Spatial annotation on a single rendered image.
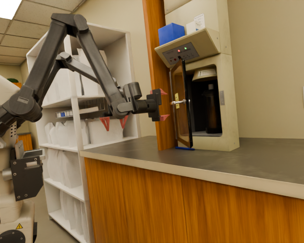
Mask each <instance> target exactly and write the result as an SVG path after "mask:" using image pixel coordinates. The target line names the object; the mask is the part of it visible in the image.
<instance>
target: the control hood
mask: <svg viewBox="0 0 304 243"><path fill-rule="evenodd" d="M189 42H191V43H192V44H193V46H194V48H195V49H196V51H197V53H198V54H199V57H196V58H192V59H189V60H186V61H185V63H189V62H192V61H195V60H198V59H202V58H205V57H208V56H212V55H215V54H219V53H220V52H221V48H220V38H219V32H218V31H215V30H212V29H210V28H207V27H204V28H202V29H199V30H197V31H195V32H192V33H190V34H187V35H185V36H183V37H180V38H178V39H176V40H173V41H171V42H168V43H166V44H163V45H161V46H159V47H156V48H155V51H156V52H157V54H158V55H159V56H160V58H161V59H162V61H163V62H164V63H165V65H166V66H167V67H168V68H172V67H174V66H175V64H173V65H170V64H169V63H168V61H167V60H166V58H165V57H164V55H163V54H162V53H163V52H166V51H168V50H171V49H174V48H176V47H179V46H182V45H184V44H187V43H189Z"/></svg>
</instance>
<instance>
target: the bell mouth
mask: <svg viewBox="0 0 304 243"><path fill-rule="evenodd" d="M216 79H218V77H217V67H205V68H200V69H197V70H196V71H195V73H194V76H193V79H192V81H194V82H199V81H211V80H216Z"/></svg>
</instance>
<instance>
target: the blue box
mask: <svg viewBox="0 0 304 243"><path fill-rule="evenodd" d="M158 35H159V44H160V46H161V45H163V44H166V43H168V42H171V41H173V40H176V39H178V38H180V37H183V36H185V31H184V26H181V25H178V24H175V23H170V24H168V25H166V26H164V27H162V28H160V29H158Z"/></svg>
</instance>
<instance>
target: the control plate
mask: <svg viewBox="0 0 304 243"><path fill-rule="evenodd" d="M185 47H186V49H185ZM178 50H180V52H179V51H178ZM191 53H193V54H191ZM162 54H163V55H164V57H165V58H166V60H167V61H168V63H169V64H170V65H173V64H176V63H177V62H178V61H179V58H178V56H181V58H183V59H184V60H185V61H186V60H189V59H192V58H196V57H199V54H198V53H197V51H196V49H195V48H194V46H193V44H192V43H191V42H189V43H187V44H184V45H182V46H179V47H176V48H174V49H171V50H168V51H166V52H163V53H162ZM187 54H188V56H187ZM183 56H185V57H183ZM174 58H175V59H176V61H175V60H174ZM171 60H172V62H171Z"/></svg>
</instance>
